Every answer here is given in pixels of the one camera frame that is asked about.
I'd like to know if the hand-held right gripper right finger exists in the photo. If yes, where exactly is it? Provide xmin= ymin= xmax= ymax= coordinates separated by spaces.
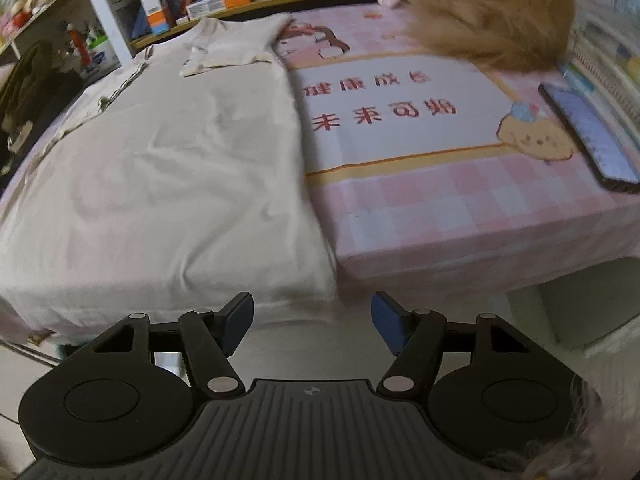
xmin=370 ymin=291 xmax=537 ymax=399

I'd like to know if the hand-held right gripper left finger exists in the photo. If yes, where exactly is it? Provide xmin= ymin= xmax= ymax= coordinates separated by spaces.
xmin=91 ymin=291 xmax=255 ymax=400

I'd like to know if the beige shirt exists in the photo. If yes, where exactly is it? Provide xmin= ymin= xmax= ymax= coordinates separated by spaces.
xmin=0 ymin=13 xmax=340 ymax=346

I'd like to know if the pink checked printed bed sheet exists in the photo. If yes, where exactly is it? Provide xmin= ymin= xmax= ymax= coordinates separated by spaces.
xmin=0 ymin=0 xmax=640 ymax=361

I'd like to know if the white storage box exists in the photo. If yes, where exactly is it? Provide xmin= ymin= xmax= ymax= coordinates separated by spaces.
xmin=507 ymin=256 xmax=640 ymax=350

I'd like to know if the black smartphone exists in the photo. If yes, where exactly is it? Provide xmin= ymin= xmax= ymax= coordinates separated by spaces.
xmin=538 ymin=82 xmax=640 ymax=194

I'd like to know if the dark bag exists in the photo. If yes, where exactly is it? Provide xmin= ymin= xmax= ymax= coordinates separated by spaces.
xmin=0 ymin=40 xmax=57 ymax=133

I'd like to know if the white and orange flat box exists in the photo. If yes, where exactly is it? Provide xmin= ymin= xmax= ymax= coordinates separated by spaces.
xmin=186 ymin=0 xmax=251 ymax=19

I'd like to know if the orange and blue box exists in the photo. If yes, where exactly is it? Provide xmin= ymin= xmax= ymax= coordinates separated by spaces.
xmin=135 ymin=0 xmax=175 ymax=36

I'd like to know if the orange furry plush toy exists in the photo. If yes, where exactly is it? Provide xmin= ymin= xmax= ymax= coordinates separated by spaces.
xmin=400 ymin=0 xmax=575 ymax=75

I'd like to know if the white shelf frame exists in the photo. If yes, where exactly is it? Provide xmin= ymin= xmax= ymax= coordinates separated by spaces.
xmin=74 ymin=0 xmax=135 ymax=65

